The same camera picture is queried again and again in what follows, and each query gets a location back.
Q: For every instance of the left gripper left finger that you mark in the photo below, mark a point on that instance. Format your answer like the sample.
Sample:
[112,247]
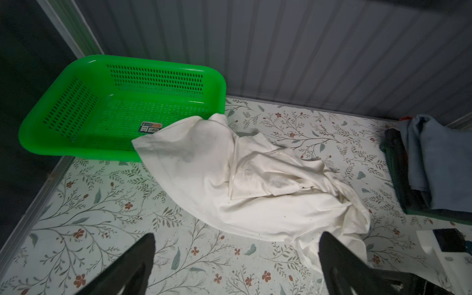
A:
[128,274]

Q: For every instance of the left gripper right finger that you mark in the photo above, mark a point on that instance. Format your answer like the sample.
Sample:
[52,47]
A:
[345,274]

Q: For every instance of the white printed t-shirt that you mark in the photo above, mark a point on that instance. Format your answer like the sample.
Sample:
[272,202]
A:
[247,186]

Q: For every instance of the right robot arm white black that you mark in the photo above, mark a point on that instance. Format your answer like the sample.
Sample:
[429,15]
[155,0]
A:
[450,251]

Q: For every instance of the floral table mat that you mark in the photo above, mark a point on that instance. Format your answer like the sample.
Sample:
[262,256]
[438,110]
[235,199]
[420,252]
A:
[96,210]

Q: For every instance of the grey folded t-shirt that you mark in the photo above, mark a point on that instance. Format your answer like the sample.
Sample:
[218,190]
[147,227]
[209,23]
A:
[439,163]

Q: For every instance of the green plastic basket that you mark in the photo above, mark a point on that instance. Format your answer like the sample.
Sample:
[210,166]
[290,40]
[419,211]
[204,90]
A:
[99,104]

